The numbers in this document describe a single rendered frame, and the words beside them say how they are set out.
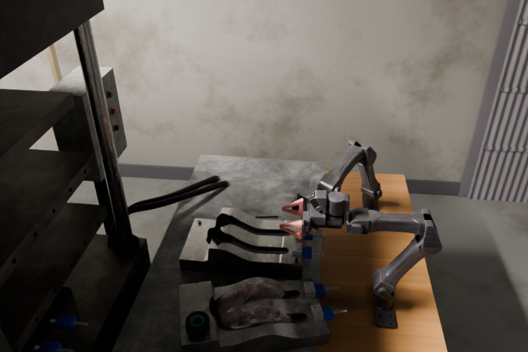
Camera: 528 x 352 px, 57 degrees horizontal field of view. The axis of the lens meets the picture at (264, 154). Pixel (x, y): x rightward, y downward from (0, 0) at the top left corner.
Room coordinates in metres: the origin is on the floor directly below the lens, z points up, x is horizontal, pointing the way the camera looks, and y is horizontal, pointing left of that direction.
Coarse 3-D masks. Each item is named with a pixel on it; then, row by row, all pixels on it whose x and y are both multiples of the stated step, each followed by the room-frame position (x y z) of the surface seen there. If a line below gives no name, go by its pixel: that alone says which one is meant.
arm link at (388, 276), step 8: (416, 240) 1.23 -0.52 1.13; (440, 240) 1.20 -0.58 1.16; (408, 248) 1.23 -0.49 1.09; (416, 248) 1.20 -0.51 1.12; (400, 256) 1.23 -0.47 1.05; (408, 256) 1.21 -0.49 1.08; (416, 256) 1.20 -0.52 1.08; (424, 256) 1.20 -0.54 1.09; (392, 264) 1.23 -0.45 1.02; (400, 264) 1.21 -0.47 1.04; (408, 264) 1.21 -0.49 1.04; (376, 272) 1.26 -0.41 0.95; (384, 272) 1.23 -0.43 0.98; (392, 272) 1.21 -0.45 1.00; (400, 272) 1.21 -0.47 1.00; (376, 280) 1.23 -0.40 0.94; (384, 280) 1.21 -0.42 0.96; (392, 280) 1.20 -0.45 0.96; (376, 288) 1.21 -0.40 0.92; (392, 288) 1.20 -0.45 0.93
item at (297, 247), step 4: (296, 244) 1.45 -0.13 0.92; (300, 244) 1.44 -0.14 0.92; (296, 248) 1.42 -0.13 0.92; (300, 248) 1.42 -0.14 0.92; (304, 248) 1.44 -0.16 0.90; (308, 248) 1.44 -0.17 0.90; (292, 252) 1.41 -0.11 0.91; (296, 252) 1.41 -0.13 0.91; (300, 252) 1.41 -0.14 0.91; (304, 252) 1.41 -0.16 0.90; (308, 252) 1.41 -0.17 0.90; (312, 252) 1.42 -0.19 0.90; (316, 252) 1.42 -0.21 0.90; (320, 252) 1.42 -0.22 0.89; (300, 256) 1.41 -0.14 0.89; (304, 256) 1.41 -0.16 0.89; (308, 256) 1.41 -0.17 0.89
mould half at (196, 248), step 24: (240, 216) 1.62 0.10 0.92; (192, 240) 1.54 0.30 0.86; (216, 240) 1.45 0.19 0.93; (264, 240) 1.51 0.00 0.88; (288, 240) 1.50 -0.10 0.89; (192, 264) 1.42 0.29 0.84; (216, 264) 1.41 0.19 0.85; (240, 264) 1.39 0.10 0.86; (264, 264) 1.38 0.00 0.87; (288, 264) 1.37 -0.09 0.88
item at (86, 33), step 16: (80, 32) 1.55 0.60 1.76; (80, 48) 1.55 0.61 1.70; (80, 64) 1.56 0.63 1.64; (96, 64) 1.57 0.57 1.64; (96, 80) 1.56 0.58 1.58; (96, 96) 1.55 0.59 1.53; (96, 112) 1.55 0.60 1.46; (96, 128) 1.55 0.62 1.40; (112, 144) 1.57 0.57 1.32; (112, 160) 1.56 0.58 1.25; (112, 176) 1.55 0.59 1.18; (112, 192) 1.55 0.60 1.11; (112, 208) 1.56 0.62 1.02; (128, 224) 1.57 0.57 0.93; (128, 240) 1.55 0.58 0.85
